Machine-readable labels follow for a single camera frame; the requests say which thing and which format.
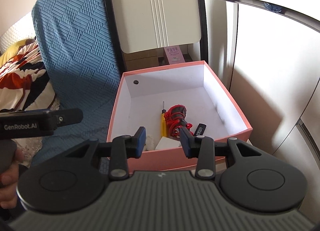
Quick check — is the black curved rail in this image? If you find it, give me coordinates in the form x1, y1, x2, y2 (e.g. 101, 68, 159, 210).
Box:
223, 0, 320, 32

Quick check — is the red toy figure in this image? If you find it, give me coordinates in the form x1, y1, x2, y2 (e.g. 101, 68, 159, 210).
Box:
164, 104, 193, 140

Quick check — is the red white black blanket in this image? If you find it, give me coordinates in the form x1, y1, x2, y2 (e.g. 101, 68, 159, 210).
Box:
1, 41, 56, 112

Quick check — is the blue textured sofa cover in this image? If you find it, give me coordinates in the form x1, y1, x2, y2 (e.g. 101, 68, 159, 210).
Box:
31, 0, 121, 165

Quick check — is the yellow pillow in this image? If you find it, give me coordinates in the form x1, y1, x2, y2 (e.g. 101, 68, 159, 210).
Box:
0, 38, 35, 67

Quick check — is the beige floral lace cloth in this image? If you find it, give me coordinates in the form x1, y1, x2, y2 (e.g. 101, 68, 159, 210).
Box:
14, 95, 60, 168

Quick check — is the person's left hand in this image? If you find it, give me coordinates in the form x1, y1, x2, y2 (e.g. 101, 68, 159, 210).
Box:
0, 148, 24, 209

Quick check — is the small pink product box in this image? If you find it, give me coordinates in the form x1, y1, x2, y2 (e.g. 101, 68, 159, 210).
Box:
164, 45, 185, 65

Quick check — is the white USB-A charger cube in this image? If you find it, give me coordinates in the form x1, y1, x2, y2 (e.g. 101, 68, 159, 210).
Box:
155, 137, 181, 150

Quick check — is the black USB flash drive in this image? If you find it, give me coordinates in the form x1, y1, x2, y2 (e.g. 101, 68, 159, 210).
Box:
194, 123, 207, 136

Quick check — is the yellow handle screwdriver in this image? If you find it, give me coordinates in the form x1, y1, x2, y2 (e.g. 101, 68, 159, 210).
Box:
160, 102, 168, 137

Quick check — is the pink open shoebox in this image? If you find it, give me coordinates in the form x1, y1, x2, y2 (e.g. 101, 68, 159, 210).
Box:
107, 61, 252, 172

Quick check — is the cream white cabinet panel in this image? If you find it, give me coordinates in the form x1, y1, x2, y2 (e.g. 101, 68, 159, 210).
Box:
112, 0, 201, 54

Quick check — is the brown cardboard box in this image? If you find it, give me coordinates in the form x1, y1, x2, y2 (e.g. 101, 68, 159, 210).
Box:
123, 49, 159, 71

